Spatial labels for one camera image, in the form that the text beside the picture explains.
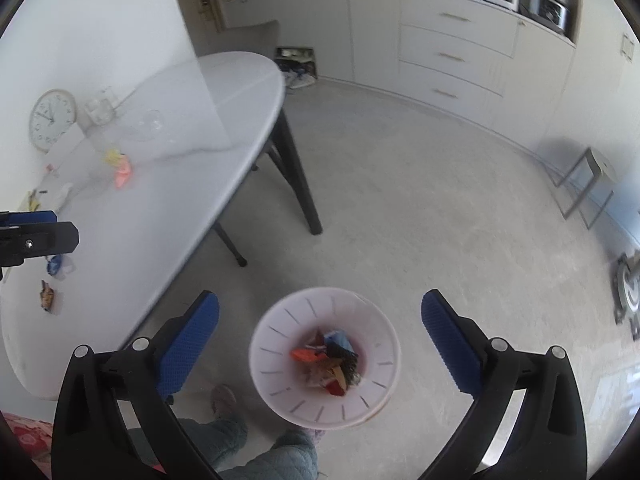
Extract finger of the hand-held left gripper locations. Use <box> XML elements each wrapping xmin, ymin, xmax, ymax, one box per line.
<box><xmin>0</xmin><ymin>210</ymin><xmax>57</xmax><ymax>229</ymax></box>
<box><xmin>0</xmin><ymin>221</ymin><xmax>80</xmax><ymax>268</ymax></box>

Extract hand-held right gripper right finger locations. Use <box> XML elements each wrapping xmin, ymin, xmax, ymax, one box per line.
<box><xmin>417</xmin><ymin>289</ymin><xmax>588</xmax><ymax>480</ymax></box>

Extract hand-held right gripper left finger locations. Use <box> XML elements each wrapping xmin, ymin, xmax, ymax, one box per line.
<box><xmin>51</xmin><ymin>290</ymin><xmax>221</xmax><ymax>480</ymax></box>

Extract white tissue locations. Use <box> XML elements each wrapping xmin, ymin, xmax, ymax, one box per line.
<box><xmin>52</xmin><ymin>182</ymin><xmax>76</xmax><ymax>211</ymax></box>

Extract pink trash bin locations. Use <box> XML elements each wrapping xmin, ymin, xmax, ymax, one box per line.
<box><xmin>249</xmin><ymin>287</ymin><xmax>402</xmax><ymax>431</ymax></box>

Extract pink paper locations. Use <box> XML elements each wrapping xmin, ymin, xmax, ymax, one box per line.
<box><xmin>114</xmin><ymin>156</ymin><xmax>136</xmax><ymax>190</ymax></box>

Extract clear plastic container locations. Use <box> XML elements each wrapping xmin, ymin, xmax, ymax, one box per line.
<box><xmin>131</xmin><ymin>109</ymin><xmax>165</xmax><ymax>144</ymax></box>

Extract person's left slipper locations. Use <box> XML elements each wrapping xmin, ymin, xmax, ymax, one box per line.
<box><xmin>210</xmin><ymin>385</ymin><xmax>239</xmax><ymax>419</ymax></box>

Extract white card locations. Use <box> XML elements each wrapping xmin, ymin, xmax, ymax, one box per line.
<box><xmin>47</xmin><ymin>125</ymin><xmax>89</xmax><ymax>171</ymax></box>

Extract person's left leg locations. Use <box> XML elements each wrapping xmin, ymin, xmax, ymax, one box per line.
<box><xmin>127</xmin><ymin>416</ymin><xmax>249</xmax><ymax>472</ymax></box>

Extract person's leg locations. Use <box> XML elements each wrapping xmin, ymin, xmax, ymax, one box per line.
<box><xmin>127</xmin><ymin>416</ymin><xmax>249</xmax><ymax>472</ymax></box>
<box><xmin>220</xmin><ymin>429</ymin><xmax>321</xmax><ymax>480</ymax></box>

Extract person's right leg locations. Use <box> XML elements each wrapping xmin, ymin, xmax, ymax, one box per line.
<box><xmin>220</xmin><ymin>429</ymin><xmax>321</xmax><ymax>480</ymax></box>

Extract grey round floor appliance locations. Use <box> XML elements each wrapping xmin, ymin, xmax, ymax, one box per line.
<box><xmin>614</xmin><ymin>250</ymin><xmax>640</xmax><ymax>342</ymax></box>

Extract red floral clothing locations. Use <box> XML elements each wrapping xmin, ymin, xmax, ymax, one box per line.
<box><xmin>0</xmin><ymin>410</ymin><xmax>54</xmax><ymax>463</ymax></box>

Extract black table legs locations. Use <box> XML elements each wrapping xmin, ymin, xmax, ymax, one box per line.
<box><xmin>212</xmin><ymin>107</ymin><xmax>323</xmax><ymax>267</ymax></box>

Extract grey drawer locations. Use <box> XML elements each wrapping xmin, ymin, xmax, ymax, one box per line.
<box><xmin>400</xmin><ymin>60</ymin><xmax>504</xmax><ymax>129</ymax></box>
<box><xmin>400</xmin><ymin>25</ymin><xmax>516</xmax><ymax>96</ymax></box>
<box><xmin>400</xmin><ymin>0</ymin><xmax>518</xmax><ymax>58</ymax></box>

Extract grey chair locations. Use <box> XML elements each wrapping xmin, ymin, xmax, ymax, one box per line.
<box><xmin>220</xmin><ymin>20</ymin><xmax>281</xmax><ymax>59</ymax></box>

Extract tall grey wardrobe cabinet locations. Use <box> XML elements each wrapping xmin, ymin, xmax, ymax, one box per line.
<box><xmin>345</xmin><ymin>0</ymin><xmax>401</xmax><ymax>86</ymax></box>

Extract silver toaster oven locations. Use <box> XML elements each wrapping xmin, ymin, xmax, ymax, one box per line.
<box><xmin>520</xmin><ymin>0</ymin><xmax>571</xmax><ymax>36</ymax></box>

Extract round white wall clock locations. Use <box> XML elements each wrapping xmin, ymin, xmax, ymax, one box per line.
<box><xmin>28</xmin><ymin>89</ymin><xmax>78</xmax><ymax>154</ymax></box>

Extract metal frame stool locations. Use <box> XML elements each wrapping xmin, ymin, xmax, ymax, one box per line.
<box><xmin>555</xmin><ymin>147</ymin><xmax>619</xmax><ymax>231</ymax></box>

